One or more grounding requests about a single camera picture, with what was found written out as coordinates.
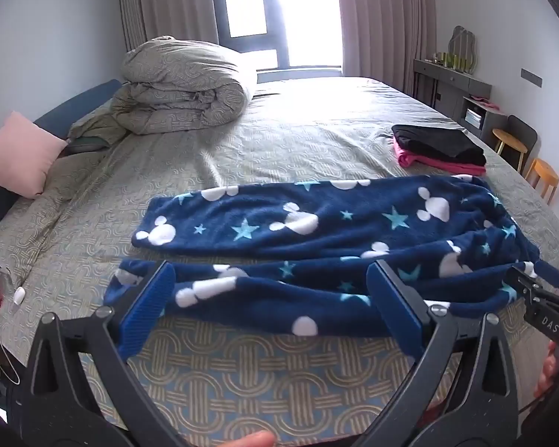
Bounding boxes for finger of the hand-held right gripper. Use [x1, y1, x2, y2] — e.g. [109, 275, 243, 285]
[533, 261, 559, 299]
[502, 264, 549, 303]

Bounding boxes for navy fleece printed pants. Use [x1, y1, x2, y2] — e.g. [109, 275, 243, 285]
[103, 174, 541, 340]

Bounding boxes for pink cloth on shelf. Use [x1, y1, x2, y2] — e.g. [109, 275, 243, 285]
[468, 94, 500, 112]

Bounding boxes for thin white cable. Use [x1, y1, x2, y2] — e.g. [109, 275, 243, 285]
[0, 308, 22, 386]

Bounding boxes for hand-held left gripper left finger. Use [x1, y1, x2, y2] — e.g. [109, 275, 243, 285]
[19, 260, 188, 447]

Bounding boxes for dark green pillow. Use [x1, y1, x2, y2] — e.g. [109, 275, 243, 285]
[64, 135, 111, 155]

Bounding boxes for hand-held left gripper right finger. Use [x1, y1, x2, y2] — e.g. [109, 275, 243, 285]
[353, 258, 523, 447]

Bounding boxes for yellow round stool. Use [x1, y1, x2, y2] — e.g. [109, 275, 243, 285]
[492, 128, 528, 171]
[524, 158, 559, 205]

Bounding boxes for person's left hand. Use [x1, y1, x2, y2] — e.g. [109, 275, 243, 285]
[224, 429, 278, 447]

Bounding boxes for pink pillow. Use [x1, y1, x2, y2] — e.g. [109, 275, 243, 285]
[0, 111, 70, 199]

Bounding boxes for pink folded garment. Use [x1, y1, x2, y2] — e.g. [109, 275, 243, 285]
[392, 137, 487, 177]

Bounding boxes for dark chair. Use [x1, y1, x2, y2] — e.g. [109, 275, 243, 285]
[504, 114, 539, 174]

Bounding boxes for folded grey-green duvet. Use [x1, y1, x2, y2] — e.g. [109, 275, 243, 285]
[69, 35, 255, 146]

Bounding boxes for dark blue headboard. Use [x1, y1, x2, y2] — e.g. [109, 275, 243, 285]
[0, 79, 123, 254]

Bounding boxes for wavy-edged table mirror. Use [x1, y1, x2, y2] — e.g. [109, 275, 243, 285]
[447, 25, 480, 75]

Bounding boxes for beige curtain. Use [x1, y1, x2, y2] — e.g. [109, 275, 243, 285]
[335, 0, 438, 81]
[118, 0, 221, 57]

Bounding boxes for bed with patterned sheet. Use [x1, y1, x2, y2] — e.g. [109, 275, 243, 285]
[0, 76, 559, 447]

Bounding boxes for grey console desk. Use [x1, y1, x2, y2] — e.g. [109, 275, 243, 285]
[412, 58, 511, 141]

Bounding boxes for person's right hand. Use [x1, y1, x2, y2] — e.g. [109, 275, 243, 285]
[535, 340, 559, 397]

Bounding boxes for black folded garment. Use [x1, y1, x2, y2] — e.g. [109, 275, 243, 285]
[391, 124, 487, 167]

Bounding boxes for dark-framed window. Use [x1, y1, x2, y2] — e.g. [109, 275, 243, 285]
[215, 0, 346, 72]

